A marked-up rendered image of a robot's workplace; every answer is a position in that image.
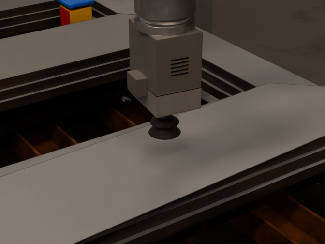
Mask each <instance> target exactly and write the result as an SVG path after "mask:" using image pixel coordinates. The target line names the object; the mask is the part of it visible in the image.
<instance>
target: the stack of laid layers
mask: <svg viewBox="0 0 325 244"><path fill-rule="evenodd" d="M60 5H61V4H60V3H59V2H57V1H51V2H46V3H41V4H36V5H31V6H26V7H21V8H16V9H11V10H6V11H1V12H0V37H1V36H5V35H10V34H15V33H20V32H24V31H30V30H34V29H39V28H44V27H49V26H53V25H57V24H61V19H60ZM89 6H91V8H92V19H96V18H100V17H104V16H109V15H115V14H117V13H115V12H114V11H112V10H110V9H108V8H106V7H104V6H102V5H100V4H99V3H97V2H94V4H91V5H89ZM127 71H130V49H126V50H122V51H118V52H114V53H110V54H106V55H102V56H98V57H94V58H90V59H86V60H82V61H77V62H73V63H69V64H65V65H61V66H57V67H53V68H49V69H45V70H41V71H37V72H33V73H29V74H25V75H21V76H16V77H12V78H8V79H4V80H0V112H2V111H5V110H9V109H12V108H16V107H20V106H24V105H28V104H32V103H35V102H39V101H42V100H46V99H50V98H53V97H57V96H61V95H65V94H68V93H72V92H76V91H80V90H83V89H87V88H91V87H95V86H98V85H102V84H105V83H109V82H113V81H116V80H120V79H124V78H127ZM201 87H202V90H204V91H205V92H207V93H209V94H210V95H212V96H214V97H216V98H217V99H218V100H221V99H224V98H227V97H230V96H232V95H235V94H238V93H241V92H244V91H247V90H249V89H252V88H255V86H253V85H251V84H249V83H247V82H245V81H243V80H242V79H240V78H238V77H236V76H234V75H232V74H230V73H228V72H227V71H225V70H223V69H221V68H219V67H217V66H215V65H213V64H211V63H209V62H207V61H206V60H204V59H202V80H201ZM218 100H217V101H218ZM213 102H215V101H213ZM213 102H210V103H213ZM210 103H207V104H210ZM207 104H204V105H207ZM204 105H201V106H204ZM147 125H150V121H149V122H146V123H142V124H139V125H136V126H133V127H130V128H126V129H123V130H120V131H117V132H114V133H110V134H108V135H104V136H101V137H97V138H94V139H91V140H88V141H84V142H81V143H78V144H75V145H72V146H69V147H66V148H62V149H59V150H56V151H53V152H49V153H46V154H43V155H39V156H37V157H33V158H30V159H27V160H24V161H21V162H17V163H14V164H11V165H8V166H4V167H1V168H0V177H1V176H4V175H6V174H9V173H12V172H15V171H18V170H21V169H24V168H27V167H30V166H33V165H36V164H38V163H41V162H44V161H47V160H49V159H52V158H55V157H58V156H61V155H64V154H67V153H70V152H73V151H76V150H79V149H81V148H84V147H87V146H90V145H92V144H95V143H98V142H101V141H104V140H107V139H110V138H112V137H116V136H119V135H122V134H124V133H127V132H130V131H133V130H135V129H138V128H141V127H144V126H147ZM324 171H325V136H324V137H322V138H319V139H317V140H315V141H313V142H310V143H308V144H306V145H303V146H301V147H299V148H297V149H294V150H292V151H290V152H287V153H285V154H283V155H280V156H278V157H276V158H273V159H271V160H269V161H266V162H264V163H262V164H259V165H257V166H255V167H252V168H250V169H248V170H246V171H243V172H241V173H239V174H236V175H234V176H232V177H229V178H227V179H225V180H222V181H220V182H218V183H215V184H213V185H211V186H208V187H206V188H204V189H201V190H199V191H197V192H194V193H192V194H190V195H187V196H185V197H183V198H180V199H178V200H176V201H173V202H171V203H169V204H166V205H164V206H162V207H159V208H157V209H155V210H153V211H150V212H148V213H146V214H143V215H141V216H139V217H136V218H134V219H132V220H129V221H127V222H125V223H122V224H120V225H118V226H115V227H113V228H111V229H108V230H106V231H104V232H101V233H99V234H97V235H94V236H92V237H90V238H87V239H85V240H83V241H80V242H78V243H76V244H150V243H153V242H155V241H157V240H160V239H162V238H165V237H167V236H170V235H172V234H174V233H177V232H179V231H182V230H184V229H187V228H189V227H191V226H194V225H196V224H199V223H201V222H204V221H206V220H208V219H211V218H213V217H216V216H218V215H220V214H223V213H225V212H227V211H230V210H232V209H235V208H237V207H240V206H242V205H244V204H247V203H249V202H252V201H254V200H256V199H259V198H261V197H264V196H266V195H269V194H271V193H274V192H276V191H278V190H281V189H283V188H286V187H288V186H290V185H293V184H295V183H297V182H300V181H302V180H305V179H307V178H309V177H312V176H314V175H317V174H319V173H322V172H324Z"/></svg>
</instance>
